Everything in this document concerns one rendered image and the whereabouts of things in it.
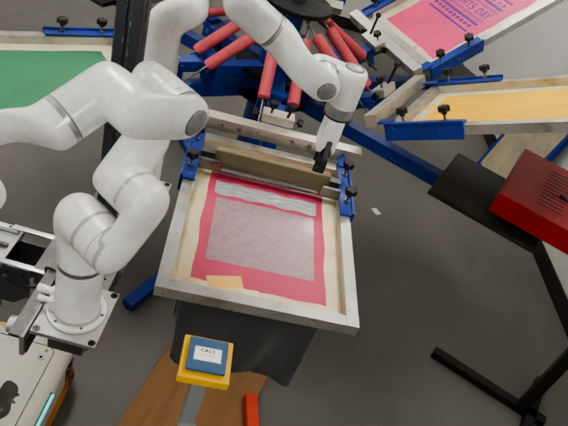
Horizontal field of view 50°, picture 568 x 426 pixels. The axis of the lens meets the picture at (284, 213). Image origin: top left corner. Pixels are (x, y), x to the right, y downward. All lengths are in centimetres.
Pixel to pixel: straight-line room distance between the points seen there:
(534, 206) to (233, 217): 113
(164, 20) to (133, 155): 36
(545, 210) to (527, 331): 139
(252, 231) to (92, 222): 89
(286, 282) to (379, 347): 136
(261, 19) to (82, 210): 57
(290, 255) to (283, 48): 74
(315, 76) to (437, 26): 192
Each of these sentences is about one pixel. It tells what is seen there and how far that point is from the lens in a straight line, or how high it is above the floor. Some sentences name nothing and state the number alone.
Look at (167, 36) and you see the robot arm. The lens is 140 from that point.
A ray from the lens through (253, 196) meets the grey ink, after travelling 208.
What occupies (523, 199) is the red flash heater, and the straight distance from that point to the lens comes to 244.
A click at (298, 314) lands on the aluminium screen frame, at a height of 99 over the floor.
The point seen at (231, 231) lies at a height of 96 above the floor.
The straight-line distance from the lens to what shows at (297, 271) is 188.
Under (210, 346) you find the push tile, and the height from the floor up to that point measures 97.
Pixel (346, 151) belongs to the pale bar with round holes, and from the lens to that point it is 233.
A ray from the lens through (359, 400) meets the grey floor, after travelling 289.
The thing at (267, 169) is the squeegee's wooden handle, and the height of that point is 103.
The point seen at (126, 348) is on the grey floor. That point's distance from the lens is 276.
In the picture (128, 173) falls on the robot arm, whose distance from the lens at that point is 113.
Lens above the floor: 224
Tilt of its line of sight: 38 degrees down
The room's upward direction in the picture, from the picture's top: 20 degrees clockwise
